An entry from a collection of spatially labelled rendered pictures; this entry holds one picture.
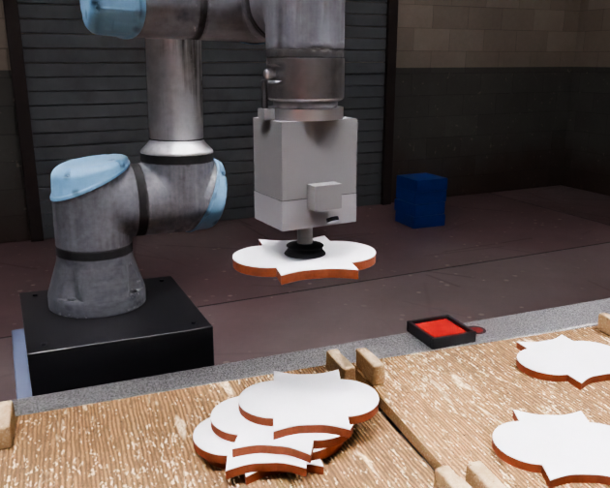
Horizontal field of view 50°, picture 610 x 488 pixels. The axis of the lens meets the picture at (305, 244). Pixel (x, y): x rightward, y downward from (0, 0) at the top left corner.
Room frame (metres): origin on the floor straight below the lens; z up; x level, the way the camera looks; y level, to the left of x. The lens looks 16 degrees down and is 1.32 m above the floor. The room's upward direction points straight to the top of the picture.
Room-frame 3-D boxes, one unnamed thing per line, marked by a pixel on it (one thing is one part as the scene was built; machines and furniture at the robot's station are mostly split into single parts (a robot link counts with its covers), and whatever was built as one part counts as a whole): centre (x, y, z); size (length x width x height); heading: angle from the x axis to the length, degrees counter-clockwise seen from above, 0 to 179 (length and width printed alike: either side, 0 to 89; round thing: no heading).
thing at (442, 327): (0.93, -0.21, 0.92); 0.06 x 0.06 x 0.01; 22
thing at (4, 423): (0.62, 0.32, 0.95); 0.06 x 0.02 x 0.03; 20
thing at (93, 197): (1.00, 0.32, 1.11); 0.13 x 0.12 x 0.14; 117
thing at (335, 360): (0.76, -0.04, 0.95); 0.06 x 0.02 x 0.03; 20
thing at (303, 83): (0.65, 0.00, 1.30); 0.08 x 0.08 x 0.05
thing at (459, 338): (0.93, -0.21, 0.92); 0.08 x 0.08 x 0.02; 22
